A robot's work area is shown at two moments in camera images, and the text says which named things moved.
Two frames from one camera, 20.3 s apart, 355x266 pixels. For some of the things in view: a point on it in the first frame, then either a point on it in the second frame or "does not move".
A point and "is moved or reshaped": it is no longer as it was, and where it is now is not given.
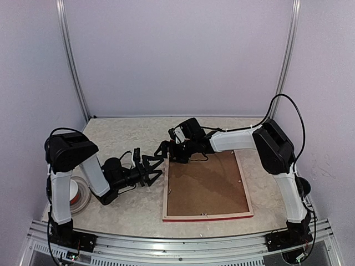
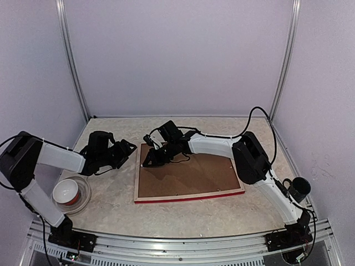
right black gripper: x=164 y=144 does not move
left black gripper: x=147 y=166 -> x=124 y=152
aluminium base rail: x=320 y=249 does not move
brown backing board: x=210 y=187 is moved or reshaped
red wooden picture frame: x=203 y=218 -> x=201 y=175
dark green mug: x=303 y=185 does not move
